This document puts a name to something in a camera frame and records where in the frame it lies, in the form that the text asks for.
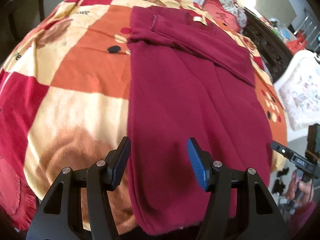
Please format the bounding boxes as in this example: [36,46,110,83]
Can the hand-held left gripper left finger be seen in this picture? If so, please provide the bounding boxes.
[26,136,132,240]

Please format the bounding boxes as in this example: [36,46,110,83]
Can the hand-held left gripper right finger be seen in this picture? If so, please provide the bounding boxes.
[187,137,290,240]

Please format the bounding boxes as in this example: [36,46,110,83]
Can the dark red garment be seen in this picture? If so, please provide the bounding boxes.
[126,6,274,237]

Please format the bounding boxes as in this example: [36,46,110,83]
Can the person's right forearm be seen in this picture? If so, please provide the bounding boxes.
[285,201,317,240]

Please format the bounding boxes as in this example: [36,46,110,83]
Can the person's right hand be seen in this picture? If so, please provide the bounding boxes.
[287,169,314,203]

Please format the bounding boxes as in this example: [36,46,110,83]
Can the checkered printed blanket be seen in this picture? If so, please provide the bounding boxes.
[0,0,290,234]

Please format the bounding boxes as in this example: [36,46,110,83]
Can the red ruffled cushion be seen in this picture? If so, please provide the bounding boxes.
[0,152,38,230]

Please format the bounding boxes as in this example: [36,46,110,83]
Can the red plastic bag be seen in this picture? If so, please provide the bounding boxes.
[286,34,309,54]

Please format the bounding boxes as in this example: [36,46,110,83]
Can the red heart-shaped cushion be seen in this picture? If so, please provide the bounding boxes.
[202,0,247,33]

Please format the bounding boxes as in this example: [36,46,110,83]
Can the dark wooden chair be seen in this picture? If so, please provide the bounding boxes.
[5,0,45,38]

